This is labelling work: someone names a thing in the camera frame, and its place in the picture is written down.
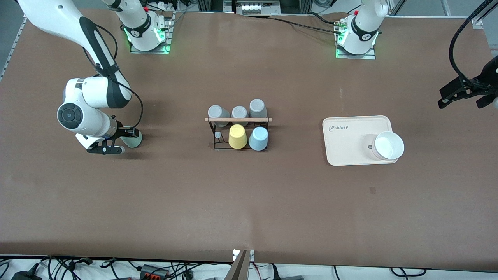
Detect mint green cup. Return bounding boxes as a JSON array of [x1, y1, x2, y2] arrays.
[[120, 131, 143, 149]]

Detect light blue cup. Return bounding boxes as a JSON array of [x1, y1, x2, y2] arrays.
[[248, 126, 269, 152]]

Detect white bowl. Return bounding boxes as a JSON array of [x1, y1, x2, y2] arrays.
[[372, 131, 405, 161]]

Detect grey cup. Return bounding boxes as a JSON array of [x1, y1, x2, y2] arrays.
[[249, 99, 268, 127], [208, 105, 231, 128], [231, 106, 249, 126]]

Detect yellow cup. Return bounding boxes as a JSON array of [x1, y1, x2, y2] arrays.
[[228, 124, 248, 149]]

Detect cream plastic tray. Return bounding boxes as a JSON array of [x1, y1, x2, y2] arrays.
[[322, 115, 399, 167]]

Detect black box orange buttons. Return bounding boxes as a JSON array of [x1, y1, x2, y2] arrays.
[[139, 264, 171, 280]]

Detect black power adapter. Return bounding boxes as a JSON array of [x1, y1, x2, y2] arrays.
[[11, 270, 42, 280]]

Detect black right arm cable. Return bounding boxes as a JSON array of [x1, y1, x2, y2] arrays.
[[81, 23, 145, 131]]

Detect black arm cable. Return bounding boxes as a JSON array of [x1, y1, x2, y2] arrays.
[[81, 23, 145, 131], [448, 0, 495, 88]]

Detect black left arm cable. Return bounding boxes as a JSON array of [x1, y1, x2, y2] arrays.
[[448, 0, 495, 88]]

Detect aluminium frame rail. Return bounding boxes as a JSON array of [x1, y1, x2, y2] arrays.
[[0, 16, 28, 80], [470, 0, 498, 30]]

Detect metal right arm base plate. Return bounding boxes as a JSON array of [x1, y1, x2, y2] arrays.
[[129, 12, 174, 54]]

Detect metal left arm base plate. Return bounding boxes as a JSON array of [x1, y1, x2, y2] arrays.
[[335, 46, 377, 60]]

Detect black cable bundle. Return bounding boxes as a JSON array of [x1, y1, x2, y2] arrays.
[[39, 255, 95, 280]]

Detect black table cable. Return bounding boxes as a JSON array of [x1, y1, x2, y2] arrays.
[[268, 16, 344, 35]]

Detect white mount bracket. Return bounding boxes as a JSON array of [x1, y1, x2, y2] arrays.
[[233, 249, 256, 262]]

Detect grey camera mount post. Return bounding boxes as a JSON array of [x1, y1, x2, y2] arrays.
[[224, 250, 248, 280]]

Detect black cable loop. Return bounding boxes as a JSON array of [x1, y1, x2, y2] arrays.
[[390, 267, 428, 278]]

